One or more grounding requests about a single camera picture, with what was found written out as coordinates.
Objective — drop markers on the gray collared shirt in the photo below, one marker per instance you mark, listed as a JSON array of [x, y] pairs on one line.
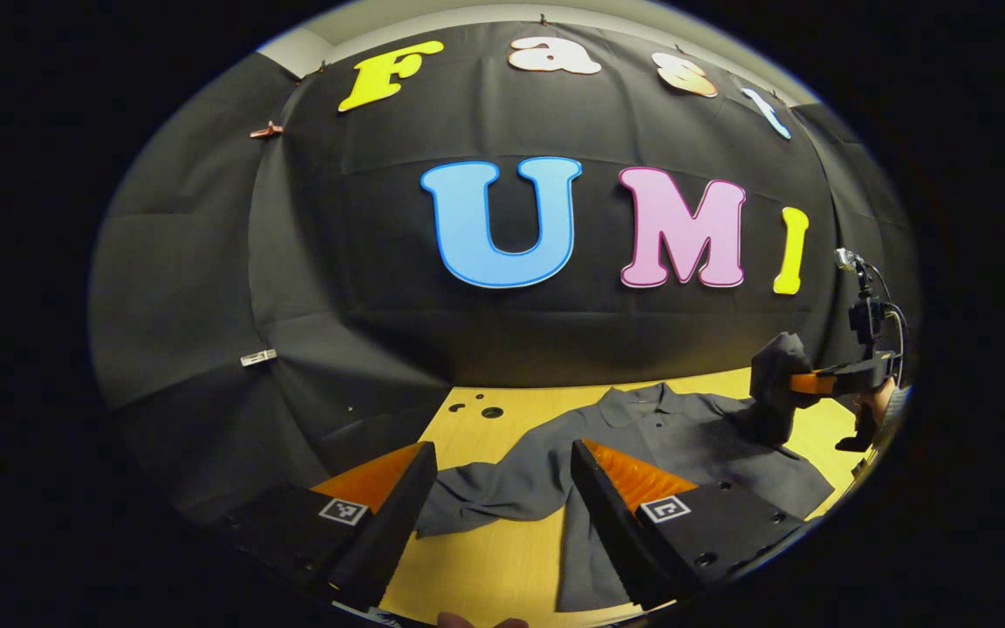
[[686, 436]]

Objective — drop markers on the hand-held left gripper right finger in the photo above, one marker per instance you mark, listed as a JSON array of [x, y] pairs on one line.
[[611, 532]]

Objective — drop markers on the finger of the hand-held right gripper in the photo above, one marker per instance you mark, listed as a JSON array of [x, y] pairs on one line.
[[856, 377]]

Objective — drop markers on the black backdrop cloth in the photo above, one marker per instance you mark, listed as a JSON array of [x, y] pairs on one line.
[[380, 288]]

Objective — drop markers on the white tag clip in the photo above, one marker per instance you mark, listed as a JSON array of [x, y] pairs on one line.
[[257, 357]]

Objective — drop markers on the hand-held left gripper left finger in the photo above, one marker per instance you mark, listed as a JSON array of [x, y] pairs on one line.
[[389, 532]]

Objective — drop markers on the red clip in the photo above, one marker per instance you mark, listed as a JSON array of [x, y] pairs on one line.
[[265, 132]]

